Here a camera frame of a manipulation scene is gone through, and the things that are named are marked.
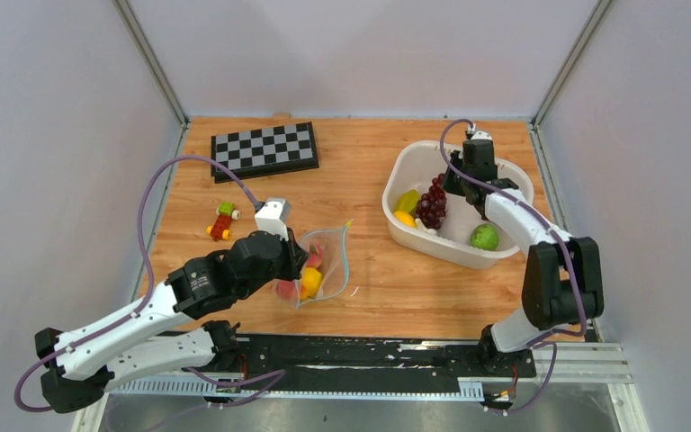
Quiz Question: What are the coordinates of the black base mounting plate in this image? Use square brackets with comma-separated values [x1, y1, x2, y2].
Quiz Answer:
[181, 333, 537, 396]

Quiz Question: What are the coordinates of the pink peach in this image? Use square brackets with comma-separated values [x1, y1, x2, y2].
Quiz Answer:
[306, 243, 325, 269]

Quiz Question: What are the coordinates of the black grey chessboard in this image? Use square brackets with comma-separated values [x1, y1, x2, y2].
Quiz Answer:
[211, 121, 319, 179]

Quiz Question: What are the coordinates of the white garlic bulb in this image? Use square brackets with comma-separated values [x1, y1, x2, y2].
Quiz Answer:
[415, 218, 438, 236]

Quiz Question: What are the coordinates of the red green toy car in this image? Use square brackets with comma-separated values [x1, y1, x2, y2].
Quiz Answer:
[206, 202, 241, 241]

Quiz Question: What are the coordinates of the purple grape bunch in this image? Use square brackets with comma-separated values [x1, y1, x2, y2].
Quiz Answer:
[415, 174, 447, 230]

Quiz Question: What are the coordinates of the yellow green starfruit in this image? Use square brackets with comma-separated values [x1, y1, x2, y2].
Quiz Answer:
[393, 189, 421, 214]

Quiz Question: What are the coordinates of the red orange wax apple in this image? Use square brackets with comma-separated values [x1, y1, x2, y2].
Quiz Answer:
[274, 280, 301, 302]

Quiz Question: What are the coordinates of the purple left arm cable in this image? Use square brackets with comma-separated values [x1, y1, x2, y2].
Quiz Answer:
[13, 155, 264, 414]

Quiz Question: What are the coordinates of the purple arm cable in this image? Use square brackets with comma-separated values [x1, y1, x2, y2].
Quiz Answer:
[13, 155, 264, 414]
[438, 119, 588, 416]

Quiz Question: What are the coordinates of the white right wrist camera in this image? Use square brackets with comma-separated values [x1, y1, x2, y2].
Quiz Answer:
[466, 130, 493, 141]

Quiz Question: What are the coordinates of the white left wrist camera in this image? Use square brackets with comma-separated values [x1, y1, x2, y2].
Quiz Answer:
[254, 198, 292, 240]

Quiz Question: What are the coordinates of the white plastic basket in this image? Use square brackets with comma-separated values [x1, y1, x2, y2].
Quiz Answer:
[381, 140, 520, 269]

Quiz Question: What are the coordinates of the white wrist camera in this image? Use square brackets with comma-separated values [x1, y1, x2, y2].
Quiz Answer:
[466, 130, 493, 141]
[254, 198, 292, 240]

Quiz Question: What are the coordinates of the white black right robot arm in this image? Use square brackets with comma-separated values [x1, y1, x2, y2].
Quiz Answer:
[443, 138, 605, 376]

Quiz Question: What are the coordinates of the aluminium slotted rail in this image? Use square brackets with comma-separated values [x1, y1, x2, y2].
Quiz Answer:
[110, 375, 485, 401]

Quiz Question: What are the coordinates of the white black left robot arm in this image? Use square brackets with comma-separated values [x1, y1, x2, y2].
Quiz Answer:
[35, 230, 310, 413]

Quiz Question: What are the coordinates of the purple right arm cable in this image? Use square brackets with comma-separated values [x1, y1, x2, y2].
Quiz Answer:
[438, 119, 588, 416]

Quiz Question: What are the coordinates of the green custard apple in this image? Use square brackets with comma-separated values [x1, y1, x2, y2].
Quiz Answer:
[469, 223, 500, 251]

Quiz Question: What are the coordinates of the yellow lemon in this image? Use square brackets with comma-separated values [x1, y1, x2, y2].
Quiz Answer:
[300, 266, 324, 301]
[393, 211, 417, 229]

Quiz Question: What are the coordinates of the clear zip top bag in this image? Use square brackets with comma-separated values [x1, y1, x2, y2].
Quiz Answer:
[272, 220, 354, 309]

